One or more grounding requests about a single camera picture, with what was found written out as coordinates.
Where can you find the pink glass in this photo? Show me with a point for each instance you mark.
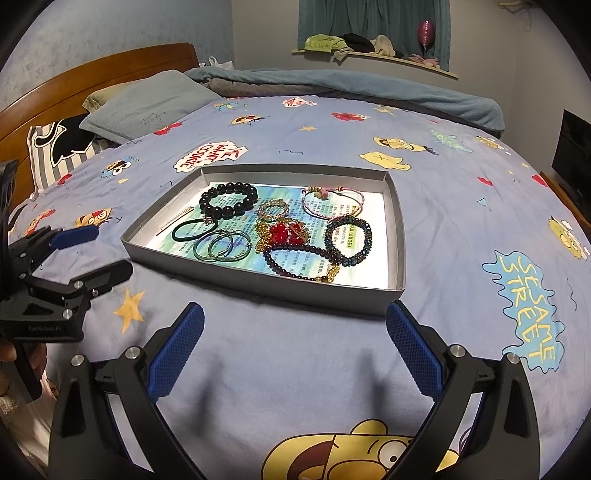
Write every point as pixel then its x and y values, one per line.
pixel 425 30

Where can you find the wooden window sill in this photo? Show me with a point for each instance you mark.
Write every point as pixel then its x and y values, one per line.
pixel 401 60

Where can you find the blue pillow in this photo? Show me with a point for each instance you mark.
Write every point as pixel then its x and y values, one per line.
pixel 147 104

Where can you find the white plastic bag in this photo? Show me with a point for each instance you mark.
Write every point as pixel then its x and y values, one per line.
pixel 219 62

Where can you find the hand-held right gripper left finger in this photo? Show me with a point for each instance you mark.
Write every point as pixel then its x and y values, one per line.
pixel 178 355

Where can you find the grey blanket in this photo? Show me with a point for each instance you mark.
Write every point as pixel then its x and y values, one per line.
pixel 258 85

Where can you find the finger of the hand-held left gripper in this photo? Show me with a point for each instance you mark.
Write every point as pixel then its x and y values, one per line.
pixel 74 237
pixel 108 274

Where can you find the grey cardboard tray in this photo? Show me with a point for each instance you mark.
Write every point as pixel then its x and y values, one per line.
pixel 277 295

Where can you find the thin metal hairpin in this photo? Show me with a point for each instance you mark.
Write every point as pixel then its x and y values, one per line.
pixel 178 217

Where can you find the person's left hand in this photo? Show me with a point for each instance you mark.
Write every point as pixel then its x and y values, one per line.
pixel 9 364

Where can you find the printed paper sheet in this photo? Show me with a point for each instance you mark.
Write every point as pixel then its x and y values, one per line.
pixel 369 258

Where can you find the wooden television stand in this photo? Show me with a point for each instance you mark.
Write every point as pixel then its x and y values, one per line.
pixel 561 189

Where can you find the silver bangle rings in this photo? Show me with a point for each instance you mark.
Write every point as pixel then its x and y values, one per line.
pixel 249 242

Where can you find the wooden headboard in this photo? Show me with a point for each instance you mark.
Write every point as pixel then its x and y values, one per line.
pixel 92 69

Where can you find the blue duvet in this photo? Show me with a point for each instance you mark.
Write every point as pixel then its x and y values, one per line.
pixel 415 99

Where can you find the teal curtain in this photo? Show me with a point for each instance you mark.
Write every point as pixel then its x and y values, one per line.
pixel 369 18

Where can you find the silver hoop earring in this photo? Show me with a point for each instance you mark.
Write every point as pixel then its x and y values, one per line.
pixel 196 251

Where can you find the blue cartoon printed bedsheet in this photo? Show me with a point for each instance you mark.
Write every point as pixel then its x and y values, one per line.
pixel 295 369

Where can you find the black television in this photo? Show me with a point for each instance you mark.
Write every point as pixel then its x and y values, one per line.
pixel 575 152

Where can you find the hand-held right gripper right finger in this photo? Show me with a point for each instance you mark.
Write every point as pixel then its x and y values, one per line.
pixel 413 350

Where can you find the green cloth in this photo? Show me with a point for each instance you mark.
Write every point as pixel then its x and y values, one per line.
pixel 323 44

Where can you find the tan pillow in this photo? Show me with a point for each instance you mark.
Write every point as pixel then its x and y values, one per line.
pixel 99 97

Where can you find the beige cloth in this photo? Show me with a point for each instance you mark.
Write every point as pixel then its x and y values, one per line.
pixel 383 46

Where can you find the black cloth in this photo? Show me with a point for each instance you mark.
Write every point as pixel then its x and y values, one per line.
pixel 358 41

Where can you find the pink cloth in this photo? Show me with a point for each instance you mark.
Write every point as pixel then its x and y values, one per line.
pixel 427 61

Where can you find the striped cartoon pillow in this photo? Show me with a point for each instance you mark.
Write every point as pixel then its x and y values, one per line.
pixel 46 157

